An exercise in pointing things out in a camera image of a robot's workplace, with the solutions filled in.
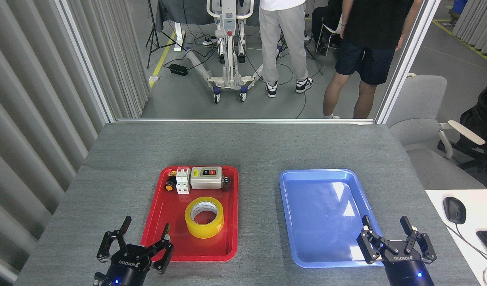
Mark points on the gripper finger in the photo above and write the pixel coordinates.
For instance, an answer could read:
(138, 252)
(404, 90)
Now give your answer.
(370, 248)
(108, 248)
(164, 254)
(424, 246)

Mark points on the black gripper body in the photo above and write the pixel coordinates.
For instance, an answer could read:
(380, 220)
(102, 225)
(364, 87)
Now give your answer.
(406, 272)
(126, 270)

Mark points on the yellow tape roll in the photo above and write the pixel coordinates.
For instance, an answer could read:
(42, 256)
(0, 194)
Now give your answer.
(203, 231)

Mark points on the person's hand with bracelet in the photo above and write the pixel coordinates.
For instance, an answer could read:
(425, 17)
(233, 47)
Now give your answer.
(343, 31)

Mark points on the red plastic tray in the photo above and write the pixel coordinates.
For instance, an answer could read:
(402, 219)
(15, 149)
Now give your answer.
(168, 214)

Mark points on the black computer mouse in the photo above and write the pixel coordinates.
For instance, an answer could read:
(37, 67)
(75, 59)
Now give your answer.
(454, 210)

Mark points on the white desk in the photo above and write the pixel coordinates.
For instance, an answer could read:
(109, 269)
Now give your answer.
(473, 206)

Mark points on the black and orange push button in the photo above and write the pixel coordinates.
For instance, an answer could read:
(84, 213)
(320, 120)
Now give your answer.
(170, 185)

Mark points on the blue plastic tray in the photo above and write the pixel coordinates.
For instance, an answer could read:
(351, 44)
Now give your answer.
(314, 206)

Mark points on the white circuit breaker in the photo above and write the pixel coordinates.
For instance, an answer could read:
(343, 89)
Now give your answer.
(182, 180)

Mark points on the small dark cylinder knob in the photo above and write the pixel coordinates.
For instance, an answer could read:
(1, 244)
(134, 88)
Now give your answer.
(226, 184)

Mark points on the black office chair base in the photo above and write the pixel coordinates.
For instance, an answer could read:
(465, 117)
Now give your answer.
(477, 157)

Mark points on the grey office chair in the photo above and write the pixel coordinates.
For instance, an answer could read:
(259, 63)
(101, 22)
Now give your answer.
(422, 99)

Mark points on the grey pleated curtain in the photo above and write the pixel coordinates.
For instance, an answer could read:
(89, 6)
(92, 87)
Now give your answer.
(477, 20)
(29, 99)

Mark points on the white floor plate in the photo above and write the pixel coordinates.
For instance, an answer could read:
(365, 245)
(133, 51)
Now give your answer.
(154, 78)

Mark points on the black power adapter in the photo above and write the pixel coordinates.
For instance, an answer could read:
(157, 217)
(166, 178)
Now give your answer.
(178, 70)

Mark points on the white power strip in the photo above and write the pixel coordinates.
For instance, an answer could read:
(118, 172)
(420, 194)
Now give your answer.
(209, 41)

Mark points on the white plastic chair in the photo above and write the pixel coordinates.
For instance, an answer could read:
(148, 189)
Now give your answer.
(331, 28)

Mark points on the black tripod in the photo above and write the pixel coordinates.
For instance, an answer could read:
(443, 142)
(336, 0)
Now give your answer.
(151, 24)

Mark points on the blue bin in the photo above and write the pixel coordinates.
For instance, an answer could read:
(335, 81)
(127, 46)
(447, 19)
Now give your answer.
(460, 4)

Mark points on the table with dark cloth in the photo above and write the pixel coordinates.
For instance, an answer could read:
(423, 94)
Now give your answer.
(195, 10)

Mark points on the white wheeled stand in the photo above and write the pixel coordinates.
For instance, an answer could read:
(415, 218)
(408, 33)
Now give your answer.
(228, 16)

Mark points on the grey push-button switch box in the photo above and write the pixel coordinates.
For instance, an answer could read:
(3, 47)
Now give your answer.
(205, 180)

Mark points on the silver frame rail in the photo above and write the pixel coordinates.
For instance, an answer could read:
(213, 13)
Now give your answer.
(247, 120)

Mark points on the silver frame post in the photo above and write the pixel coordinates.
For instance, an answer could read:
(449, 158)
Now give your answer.
(86, 59)
(408, 59)

